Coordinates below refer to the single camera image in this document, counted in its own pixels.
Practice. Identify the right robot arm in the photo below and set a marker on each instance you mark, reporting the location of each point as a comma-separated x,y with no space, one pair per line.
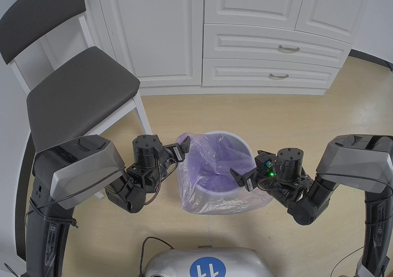
353,159

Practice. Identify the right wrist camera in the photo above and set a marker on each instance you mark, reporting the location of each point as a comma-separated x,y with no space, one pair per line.
264,159

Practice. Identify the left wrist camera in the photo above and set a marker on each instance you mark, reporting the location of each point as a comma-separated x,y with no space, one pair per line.
159,150

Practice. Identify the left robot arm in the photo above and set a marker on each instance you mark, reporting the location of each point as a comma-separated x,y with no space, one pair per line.
76,171

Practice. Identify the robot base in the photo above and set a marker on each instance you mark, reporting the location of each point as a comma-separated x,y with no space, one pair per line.
172,263

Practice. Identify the white wardrobe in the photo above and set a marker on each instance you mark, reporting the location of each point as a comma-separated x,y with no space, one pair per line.
153,24

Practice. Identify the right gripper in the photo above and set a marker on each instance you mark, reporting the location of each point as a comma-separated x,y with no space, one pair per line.
254,183

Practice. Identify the purple plastic bag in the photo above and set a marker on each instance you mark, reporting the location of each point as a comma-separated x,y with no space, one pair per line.
215,162

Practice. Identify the white trash bin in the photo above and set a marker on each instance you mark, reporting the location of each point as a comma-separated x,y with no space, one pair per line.
245,147

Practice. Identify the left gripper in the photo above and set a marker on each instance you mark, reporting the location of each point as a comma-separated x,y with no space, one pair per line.
175,154

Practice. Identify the white chair with grey seat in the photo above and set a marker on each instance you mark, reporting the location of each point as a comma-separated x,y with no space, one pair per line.
76,98

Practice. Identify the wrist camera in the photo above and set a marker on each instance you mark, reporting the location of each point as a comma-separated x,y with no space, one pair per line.
159,150
264,159

